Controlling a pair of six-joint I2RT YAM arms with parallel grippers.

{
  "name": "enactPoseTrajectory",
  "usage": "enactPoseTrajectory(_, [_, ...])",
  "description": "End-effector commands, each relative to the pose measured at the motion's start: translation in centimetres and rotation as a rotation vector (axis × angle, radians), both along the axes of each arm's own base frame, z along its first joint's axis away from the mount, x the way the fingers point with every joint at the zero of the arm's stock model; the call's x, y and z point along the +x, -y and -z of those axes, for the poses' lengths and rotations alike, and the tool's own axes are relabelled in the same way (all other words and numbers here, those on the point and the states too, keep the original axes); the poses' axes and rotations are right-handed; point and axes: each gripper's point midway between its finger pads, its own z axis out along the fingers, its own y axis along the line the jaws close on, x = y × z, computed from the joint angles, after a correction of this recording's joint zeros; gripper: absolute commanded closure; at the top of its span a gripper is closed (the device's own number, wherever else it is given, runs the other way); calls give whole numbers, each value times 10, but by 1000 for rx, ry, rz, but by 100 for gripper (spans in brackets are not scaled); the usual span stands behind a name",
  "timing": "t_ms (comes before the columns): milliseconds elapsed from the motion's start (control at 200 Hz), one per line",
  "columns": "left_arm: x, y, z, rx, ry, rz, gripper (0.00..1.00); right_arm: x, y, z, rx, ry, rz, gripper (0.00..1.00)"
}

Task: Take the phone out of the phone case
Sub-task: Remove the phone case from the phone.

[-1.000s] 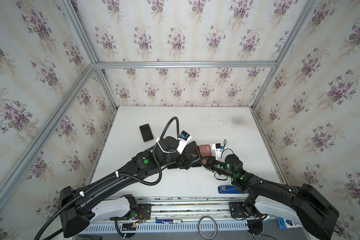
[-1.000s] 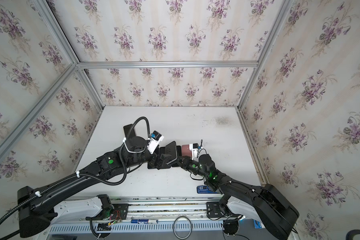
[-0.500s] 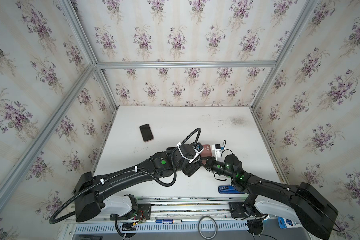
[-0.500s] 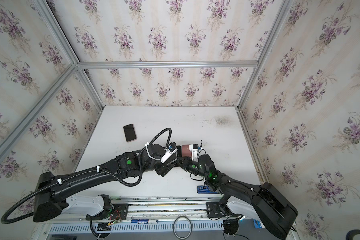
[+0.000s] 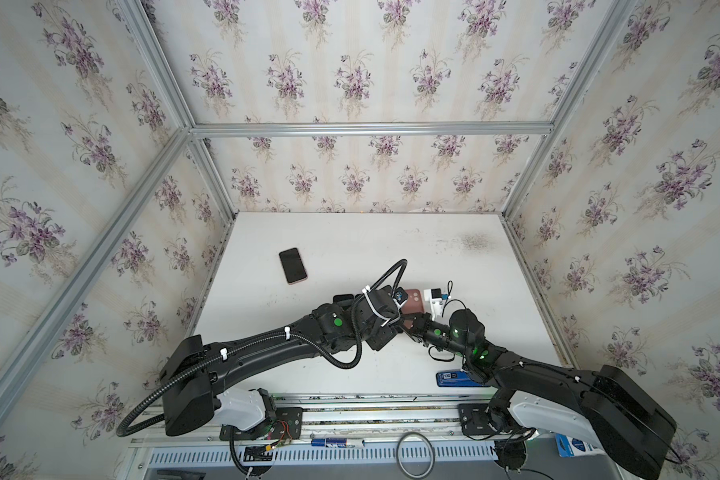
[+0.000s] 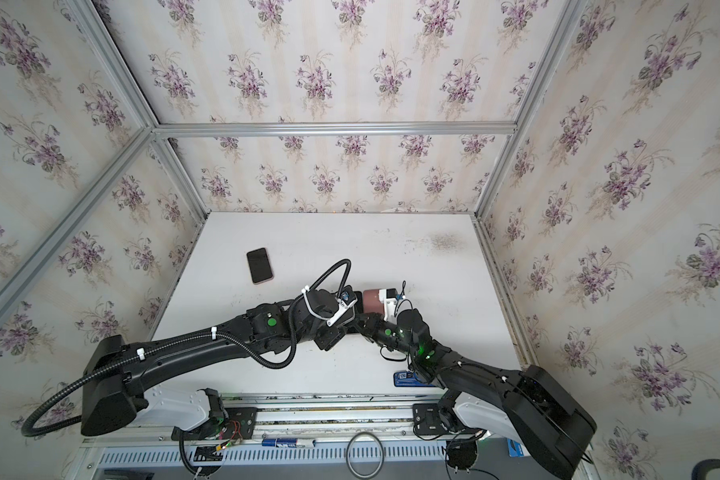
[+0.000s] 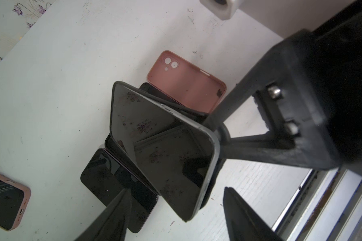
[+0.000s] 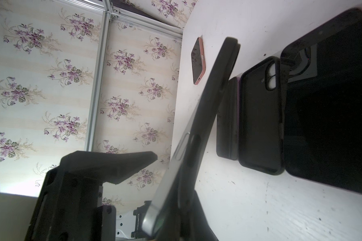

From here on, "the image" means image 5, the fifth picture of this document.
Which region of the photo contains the blue black box cutter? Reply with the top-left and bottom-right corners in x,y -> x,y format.
435,370 -> 483,388

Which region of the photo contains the blue white cardboard box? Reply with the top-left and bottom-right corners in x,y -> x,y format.
555,434 -> 603,458

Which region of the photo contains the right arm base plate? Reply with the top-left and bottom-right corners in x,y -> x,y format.
457,403 -> 497,438

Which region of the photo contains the pink-cased phone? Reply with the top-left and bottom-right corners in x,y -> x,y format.
402,289 -> 425,315
278,248 -> 308,285

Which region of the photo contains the blue marker pen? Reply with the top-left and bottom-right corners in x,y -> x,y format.
310,438 -> 365,449

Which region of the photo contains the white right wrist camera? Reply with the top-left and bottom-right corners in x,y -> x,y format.
423,288 -> 448,320

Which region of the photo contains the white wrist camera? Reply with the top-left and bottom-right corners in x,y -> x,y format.
423,288 -> 448,320
387,287 -> 408,325

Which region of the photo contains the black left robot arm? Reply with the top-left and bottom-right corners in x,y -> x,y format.
159,285 -> 408,437

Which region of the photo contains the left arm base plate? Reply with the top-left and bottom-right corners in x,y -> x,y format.
219,407 -> 304,441

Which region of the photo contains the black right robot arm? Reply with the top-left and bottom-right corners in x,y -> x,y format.
402,309 -> 677,479

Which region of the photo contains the black smartphone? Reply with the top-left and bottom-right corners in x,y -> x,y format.
333,294 -> 355,305

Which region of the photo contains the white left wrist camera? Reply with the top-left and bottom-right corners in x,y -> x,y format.
387,287 -> 408,325

